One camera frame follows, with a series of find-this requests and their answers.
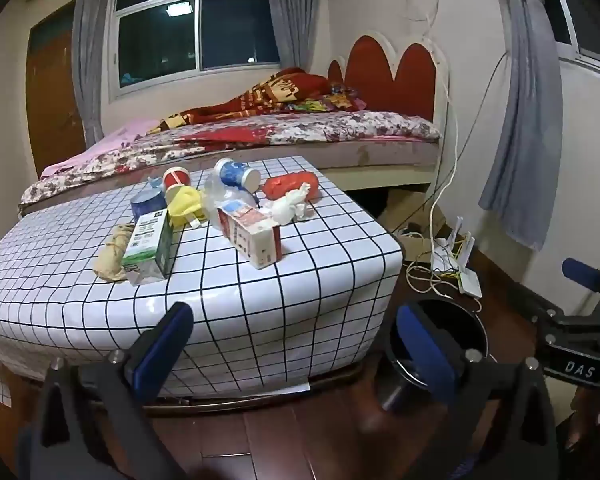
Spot bed with floral bedding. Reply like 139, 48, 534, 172
19, 110, 443, 216

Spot red patterned blanket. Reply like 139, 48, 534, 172
147, 66, 366, 136

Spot white wall cable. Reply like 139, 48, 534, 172
429, 50, 461, 261

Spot dark blue paper cup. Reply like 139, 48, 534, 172
130, 190, 170, 222

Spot brown wooden door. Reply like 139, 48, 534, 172
26, 10, 88, 176

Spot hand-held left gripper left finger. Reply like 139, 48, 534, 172
27, 301, 196, 480

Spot grey tied curtain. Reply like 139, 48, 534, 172
479, 0, 563, 251

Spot table with checked tablecloth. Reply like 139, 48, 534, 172
0, 156, 405, 406

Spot tangled floor cables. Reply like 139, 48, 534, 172
404, 257, 481, 303

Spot black trash bin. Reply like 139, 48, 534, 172
377, 297, 491, 413

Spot yellow knotted cloth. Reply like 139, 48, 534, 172
165, 185, 206, 231

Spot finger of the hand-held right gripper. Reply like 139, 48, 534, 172
561, 257, 600, 311
535, 306, 600, 347

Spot red and white carton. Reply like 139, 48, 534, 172
216, 199, 283, 270

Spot pink blanket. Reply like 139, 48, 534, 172
40, 119, 161, 178

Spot clear plastic bag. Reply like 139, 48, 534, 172
202, 170, 261, 231

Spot green and white carton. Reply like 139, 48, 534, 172
121, 208, 175, 286

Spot person's right hand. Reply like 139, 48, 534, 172
569, 390, 600, 442

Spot white tissue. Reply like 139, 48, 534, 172
265, 182, 313, 224

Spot red scalloped headboard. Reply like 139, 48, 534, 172
327, 32, 451, 126

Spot large sliding window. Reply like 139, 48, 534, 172
109, 0, 286, 103

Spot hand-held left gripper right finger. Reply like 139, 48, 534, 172
394, 301, 572, 480

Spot blue and white paper cup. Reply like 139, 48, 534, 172
214, 158, 262, 195

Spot small white network box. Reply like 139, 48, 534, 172
457, 270, 483, 298

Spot cardboard box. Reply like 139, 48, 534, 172
380, 190, 461, 261

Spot red paper cup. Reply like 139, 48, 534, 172
162, 166, 192, 192

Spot black wall cable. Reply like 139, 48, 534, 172
410, 52, 510, 221

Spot beige bed base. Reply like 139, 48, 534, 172
180, 137, 442, 192

